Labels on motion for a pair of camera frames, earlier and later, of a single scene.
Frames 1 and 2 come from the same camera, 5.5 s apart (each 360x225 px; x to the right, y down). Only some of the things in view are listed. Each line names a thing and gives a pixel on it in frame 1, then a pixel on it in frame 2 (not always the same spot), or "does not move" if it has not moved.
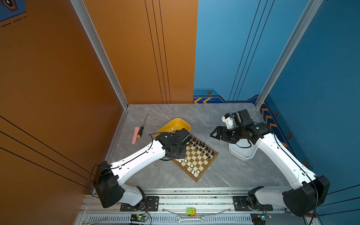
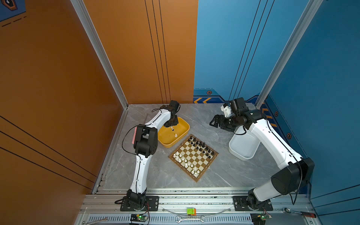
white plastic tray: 243,149 does not move
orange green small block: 191,211 does not move
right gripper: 223,136 to 221,124
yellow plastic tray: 171,127 does not move
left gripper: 183,154 to 175,123
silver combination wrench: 179,219 does not move
